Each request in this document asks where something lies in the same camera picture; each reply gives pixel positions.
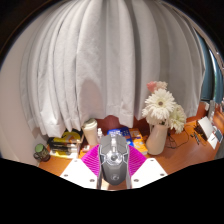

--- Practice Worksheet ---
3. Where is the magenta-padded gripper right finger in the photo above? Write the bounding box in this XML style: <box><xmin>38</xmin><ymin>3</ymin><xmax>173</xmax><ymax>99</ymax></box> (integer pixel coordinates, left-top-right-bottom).
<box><xmin>125</xmin><ymin>144</ymin><xmax>169</xmax><ymax>190</ymax></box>

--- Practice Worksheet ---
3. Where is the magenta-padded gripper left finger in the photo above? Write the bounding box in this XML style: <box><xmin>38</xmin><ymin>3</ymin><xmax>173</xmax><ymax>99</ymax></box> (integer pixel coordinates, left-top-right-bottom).
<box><xmin>59</xmin><ymin>144</ymin><xmax>102</xmax><ymax>190</ymax></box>

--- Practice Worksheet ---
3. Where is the grey black computer mouse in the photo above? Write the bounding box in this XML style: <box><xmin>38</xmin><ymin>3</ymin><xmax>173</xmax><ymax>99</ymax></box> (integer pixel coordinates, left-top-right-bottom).
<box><xmin>97</xmin><ymin>133</ymin><xmax>131</xmax><ymax>186</ymax></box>

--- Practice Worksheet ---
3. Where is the orange yellow book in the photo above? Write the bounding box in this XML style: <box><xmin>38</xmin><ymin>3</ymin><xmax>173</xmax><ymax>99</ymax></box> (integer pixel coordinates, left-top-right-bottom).
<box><xmin>129</xmin><ymin>128</ymin><xmax>149</xmax><ymax>156</ymax></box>

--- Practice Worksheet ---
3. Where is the white ceramic vase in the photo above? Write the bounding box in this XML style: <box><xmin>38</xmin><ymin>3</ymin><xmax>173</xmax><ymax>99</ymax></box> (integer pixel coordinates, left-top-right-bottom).
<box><xmin>145</xmin><ymin>123</ymin><xmax>169</xmax><ymax>156</ymax></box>

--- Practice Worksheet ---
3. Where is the small clear pump bottle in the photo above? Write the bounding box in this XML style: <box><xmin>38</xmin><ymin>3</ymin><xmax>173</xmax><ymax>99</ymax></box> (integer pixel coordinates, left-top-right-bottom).
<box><xmin>96</xmin><ymin>127</ymin><xmax>104</xmax><ymax>145</ymax></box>

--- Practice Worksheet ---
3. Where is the yellow black book stack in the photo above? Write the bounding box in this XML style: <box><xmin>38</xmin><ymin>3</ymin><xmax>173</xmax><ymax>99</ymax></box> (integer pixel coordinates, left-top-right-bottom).
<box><xmin>47</xmin><ymin>130</ymin><xmax>85</xmax><ymax>160</ymax></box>

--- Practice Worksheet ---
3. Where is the green mug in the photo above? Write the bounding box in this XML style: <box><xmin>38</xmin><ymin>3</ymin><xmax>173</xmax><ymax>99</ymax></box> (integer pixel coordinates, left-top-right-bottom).
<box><xmin>33</xmin><ymin>143</ymin><xmax>52</xmax><ymax>163</ymax></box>

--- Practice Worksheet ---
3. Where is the white flower bouquet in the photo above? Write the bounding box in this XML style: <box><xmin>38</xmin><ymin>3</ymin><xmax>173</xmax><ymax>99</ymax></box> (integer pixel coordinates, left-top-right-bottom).
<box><xmin>141</xmin><ymin>80</ymin><xmax>188</xmax><ymax>135</ymax></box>

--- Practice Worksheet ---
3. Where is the white laptop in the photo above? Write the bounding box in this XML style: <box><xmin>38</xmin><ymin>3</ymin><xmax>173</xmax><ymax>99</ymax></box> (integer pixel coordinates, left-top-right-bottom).
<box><xmin>196</xmin><ymin>115</ymin><xmax>216</xmax><ymax>141</ymax></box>

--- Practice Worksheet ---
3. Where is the white paper sheet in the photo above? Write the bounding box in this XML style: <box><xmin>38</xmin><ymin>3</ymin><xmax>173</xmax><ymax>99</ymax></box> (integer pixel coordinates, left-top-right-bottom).
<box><xmin>207</xmin><ymin>131</ymin><xmax>220</xmax><ymax>150</ymax></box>

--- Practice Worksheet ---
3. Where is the white pleated curtain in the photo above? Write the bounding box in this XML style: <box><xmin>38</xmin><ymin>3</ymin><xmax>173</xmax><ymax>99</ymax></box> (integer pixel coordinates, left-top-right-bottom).
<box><xmin>19</xmin><ymin>0</ymin><xmax>206</xmax><ymax>138</ymax></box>

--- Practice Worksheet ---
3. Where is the black cable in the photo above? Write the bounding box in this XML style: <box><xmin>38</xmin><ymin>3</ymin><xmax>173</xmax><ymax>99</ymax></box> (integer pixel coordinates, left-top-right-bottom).
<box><xmin>165</xmin><ymin>126</ymin><xmax>192</xmax><ymax>150</ymax></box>

